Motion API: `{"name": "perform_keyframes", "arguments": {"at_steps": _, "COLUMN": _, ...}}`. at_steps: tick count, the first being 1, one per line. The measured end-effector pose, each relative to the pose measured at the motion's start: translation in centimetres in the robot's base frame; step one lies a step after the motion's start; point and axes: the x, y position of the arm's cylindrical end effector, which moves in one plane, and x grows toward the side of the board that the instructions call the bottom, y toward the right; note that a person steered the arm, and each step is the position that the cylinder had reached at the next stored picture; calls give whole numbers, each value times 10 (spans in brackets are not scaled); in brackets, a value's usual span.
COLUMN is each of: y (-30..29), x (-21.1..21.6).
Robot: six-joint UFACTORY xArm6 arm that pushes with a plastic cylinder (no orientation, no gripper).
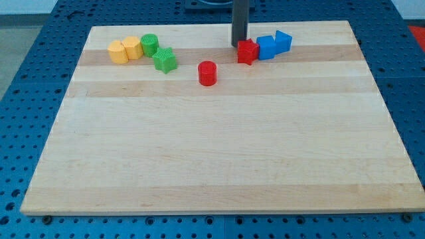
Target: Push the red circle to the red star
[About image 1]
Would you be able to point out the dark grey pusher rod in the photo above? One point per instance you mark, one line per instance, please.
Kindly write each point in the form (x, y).
(239, 24)

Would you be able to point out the red cylinder block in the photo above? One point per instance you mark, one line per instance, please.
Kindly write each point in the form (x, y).
(207, 71)

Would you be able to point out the red star block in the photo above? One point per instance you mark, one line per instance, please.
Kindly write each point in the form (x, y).
(247, 51)

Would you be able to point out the green star block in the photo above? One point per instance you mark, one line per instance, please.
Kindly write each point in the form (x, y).
(165, 60)

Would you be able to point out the blue cube block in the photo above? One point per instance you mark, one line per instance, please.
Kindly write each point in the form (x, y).
(267, 47)

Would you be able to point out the blue angled block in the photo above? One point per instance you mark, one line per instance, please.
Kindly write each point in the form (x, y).
(283, 42)

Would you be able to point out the green cylinder block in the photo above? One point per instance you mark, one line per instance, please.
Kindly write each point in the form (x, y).
(150, 44)

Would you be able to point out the yellow hexagon block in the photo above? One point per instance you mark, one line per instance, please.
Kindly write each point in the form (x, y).
(133, 47)

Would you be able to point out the yellow rounded block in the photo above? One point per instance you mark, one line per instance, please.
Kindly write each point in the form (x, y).
(117, 52)

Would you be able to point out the wooden board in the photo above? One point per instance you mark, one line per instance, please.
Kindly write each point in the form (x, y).
(307, 132)

